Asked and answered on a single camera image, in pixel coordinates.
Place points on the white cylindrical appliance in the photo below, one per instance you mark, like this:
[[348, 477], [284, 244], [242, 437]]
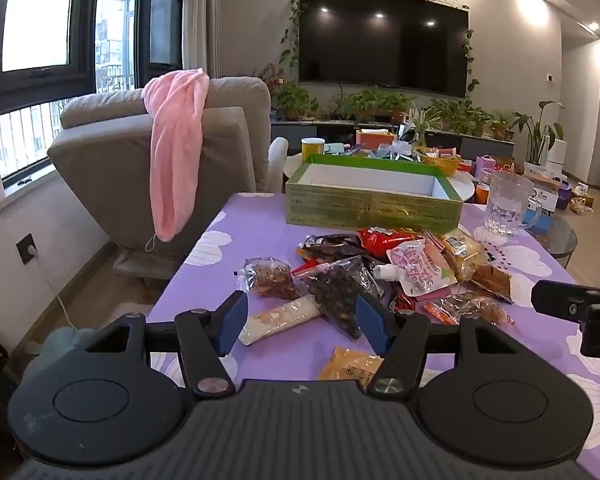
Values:
[[558, 152]]

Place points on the black wall socket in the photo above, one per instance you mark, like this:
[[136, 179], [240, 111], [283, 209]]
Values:
[[25, 252]]

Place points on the orange snack packet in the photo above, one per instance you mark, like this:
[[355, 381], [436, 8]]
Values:
[[347, 367]]

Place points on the purple box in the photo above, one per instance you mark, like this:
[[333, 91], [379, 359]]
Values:
[[486, 167]]

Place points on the pink pouch with white cap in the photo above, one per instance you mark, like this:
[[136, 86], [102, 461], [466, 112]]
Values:
[[420, 267]]

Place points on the clear packet of brown snacks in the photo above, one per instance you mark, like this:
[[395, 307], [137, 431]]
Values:
[[470, 307]]

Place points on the orange tissue box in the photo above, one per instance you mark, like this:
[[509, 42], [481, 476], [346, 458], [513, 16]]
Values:
[[375, 140]]

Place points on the clear nut snack packet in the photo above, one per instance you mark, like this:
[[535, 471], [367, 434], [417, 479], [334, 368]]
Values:
[[270, 280]]

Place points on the grey armchair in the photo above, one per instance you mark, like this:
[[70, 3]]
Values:
[[105, 170]]

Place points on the white upholstered chair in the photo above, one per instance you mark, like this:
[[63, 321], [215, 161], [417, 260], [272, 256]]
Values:
[[278, 160]]

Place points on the round glass side table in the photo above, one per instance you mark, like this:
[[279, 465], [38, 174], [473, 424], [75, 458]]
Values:
[[555, 240]]

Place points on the purple gift bag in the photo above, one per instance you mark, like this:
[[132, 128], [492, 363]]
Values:
[[564, 195]]

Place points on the grey rounded object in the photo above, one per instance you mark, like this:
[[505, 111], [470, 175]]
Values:
[[60, 347]]

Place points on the clear glass mug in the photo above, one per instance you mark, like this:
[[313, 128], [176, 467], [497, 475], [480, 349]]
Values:
[[505, 200]]

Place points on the brown cake packet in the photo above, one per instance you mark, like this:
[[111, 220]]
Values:
[[495, 280]]

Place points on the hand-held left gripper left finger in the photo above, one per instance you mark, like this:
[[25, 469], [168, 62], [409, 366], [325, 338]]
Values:
[[230, 322]]

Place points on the red stick snack packet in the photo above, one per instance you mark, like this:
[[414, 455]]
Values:
[[307, 267]]

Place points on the round white table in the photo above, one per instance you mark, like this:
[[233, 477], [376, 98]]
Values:
[[462, 182]]

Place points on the dark television cabinet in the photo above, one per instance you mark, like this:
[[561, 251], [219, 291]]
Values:
[[330, 132]]

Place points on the spider plant in vase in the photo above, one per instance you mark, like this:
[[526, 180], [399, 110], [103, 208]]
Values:
[[422, 125]]

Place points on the pink towel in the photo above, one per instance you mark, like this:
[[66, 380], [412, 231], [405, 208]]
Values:
[[175, 160]]

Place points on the row of potted green plants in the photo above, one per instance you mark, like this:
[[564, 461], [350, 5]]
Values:
[[292, 100]]

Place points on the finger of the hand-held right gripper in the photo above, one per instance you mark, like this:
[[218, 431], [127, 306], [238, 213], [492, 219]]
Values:
[[560, 296]]

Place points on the orange can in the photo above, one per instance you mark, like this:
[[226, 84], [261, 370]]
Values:
[[482, 194]]

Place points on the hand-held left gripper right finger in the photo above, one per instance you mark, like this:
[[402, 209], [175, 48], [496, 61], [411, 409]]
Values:
[[372, 322]]

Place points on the beige curtain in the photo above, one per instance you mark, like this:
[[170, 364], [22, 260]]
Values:
[[200, 10]]

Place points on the black framed window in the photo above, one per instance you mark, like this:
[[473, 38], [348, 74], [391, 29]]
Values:
[[82, 35]]

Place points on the clear bag of dark raisins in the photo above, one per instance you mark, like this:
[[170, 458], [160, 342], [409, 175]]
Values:
[[337, 295]]

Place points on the yellow can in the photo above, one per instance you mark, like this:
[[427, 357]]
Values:
[[312, 150]]

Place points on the wall-mounted television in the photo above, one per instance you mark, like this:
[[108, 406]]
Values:
[[380, 45]]

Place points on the white and brown carton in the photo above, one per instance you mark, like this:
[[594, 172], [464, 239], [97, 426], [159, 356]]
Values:
[[547, 200]]

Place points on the red flower arrangement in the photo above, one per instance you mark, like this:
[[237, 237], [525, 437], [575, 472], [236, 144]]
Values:
[[270, 80]]

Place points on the long white snack packet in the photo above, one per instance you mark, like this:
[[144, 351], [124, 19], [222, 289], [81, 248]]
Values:
[[280, 317]]

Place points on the green cardboard box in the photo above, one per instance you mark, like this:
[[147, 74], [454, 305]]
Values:
[[370, 210]]

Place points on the purple floral tablecloth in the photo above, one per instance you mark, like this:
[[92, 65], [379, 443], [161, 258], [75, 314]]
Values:
[[260, 230]]

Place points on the large-leaf floor plant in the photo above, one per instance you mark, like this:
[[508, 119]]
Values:
[[535, 130]]

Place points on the yellow wicker basket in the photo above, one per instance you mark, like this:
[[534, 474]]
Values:
[[437, 165]]

